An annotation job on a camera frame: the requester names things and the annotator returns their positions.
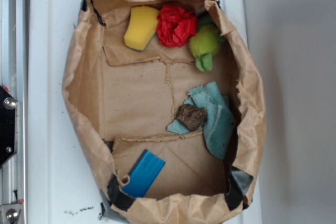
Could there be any blue rectangular block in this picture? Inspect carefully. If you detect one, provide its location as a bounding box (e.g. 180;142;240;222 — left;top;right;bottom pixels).
122;150;166;198

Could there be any brown rock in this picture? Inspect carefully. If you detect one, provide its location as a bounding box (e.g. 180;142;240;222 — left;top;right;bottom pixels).
176;104;207;131

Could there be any brown paper bag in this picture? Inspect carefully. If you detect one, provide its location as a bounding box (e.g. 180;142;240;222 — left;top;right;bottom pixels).
62;0;266;223

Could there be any light blue cloth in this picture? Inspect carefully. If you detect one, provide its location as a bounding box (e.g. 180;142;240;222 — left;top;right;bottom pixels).
183;81;236;160

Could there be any green plush toy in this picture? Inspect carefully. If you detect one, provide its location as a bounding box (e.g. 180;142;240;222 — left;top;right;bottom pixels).
189;14;226;72

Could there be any red crumpled paper ball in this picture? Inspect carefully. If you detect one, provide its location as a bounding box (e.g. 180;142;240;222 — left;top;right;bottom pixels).
156;4;198;48

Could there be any yellow sponge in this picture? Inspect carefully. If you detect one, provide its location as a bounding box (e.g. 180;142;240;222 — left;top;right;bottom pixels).
124;6;160;51

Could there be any black metal bracket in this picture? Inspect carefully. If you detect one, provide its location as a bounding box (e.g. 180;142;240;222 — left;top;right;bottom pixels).
0;86;17;168

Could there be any aluminium frame rail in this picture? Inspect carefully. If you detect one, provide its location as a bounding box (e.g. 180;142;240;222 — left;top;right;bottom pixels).
1;0;29;223

